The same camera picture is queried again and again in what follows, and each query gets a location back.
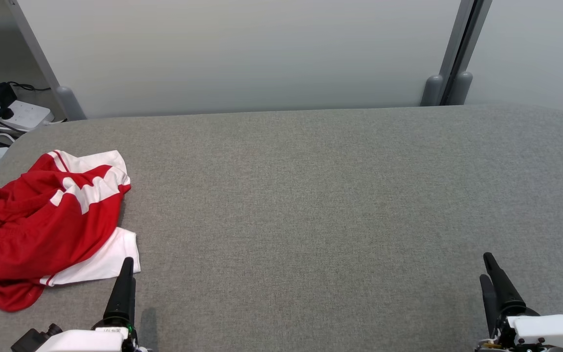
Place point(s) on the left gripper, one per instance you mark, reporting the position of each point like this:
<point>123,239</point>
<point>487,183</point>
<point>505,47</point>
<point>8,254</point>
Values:
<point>86,341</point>

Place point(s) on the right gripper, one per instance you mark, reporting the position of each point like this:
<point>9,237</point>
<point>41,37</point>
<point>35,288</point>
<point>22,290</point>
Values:
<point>545,332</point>

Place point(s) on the red jersey with white sleeves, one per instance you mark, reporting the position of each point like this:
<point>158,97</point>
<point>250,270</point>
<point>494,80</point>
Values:
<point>110,259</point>

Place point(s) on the large white power strip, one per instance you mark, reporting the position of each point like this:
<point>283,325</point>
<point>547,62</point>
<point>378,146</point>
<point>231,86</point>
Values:
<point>27,115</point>

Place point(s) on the black plug adapter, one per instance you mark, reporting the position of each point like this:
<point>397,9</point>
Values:
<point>3,95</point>

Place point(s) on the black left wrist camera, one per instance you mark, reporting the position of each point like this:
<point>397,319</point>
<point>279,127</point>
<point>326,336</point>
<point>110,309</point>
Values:
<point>30,340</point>

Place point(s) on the grey partition post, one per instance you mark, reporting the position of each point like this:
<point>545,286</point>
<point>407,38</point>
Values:
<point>71,105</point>
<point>460,88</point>
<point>432,90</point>

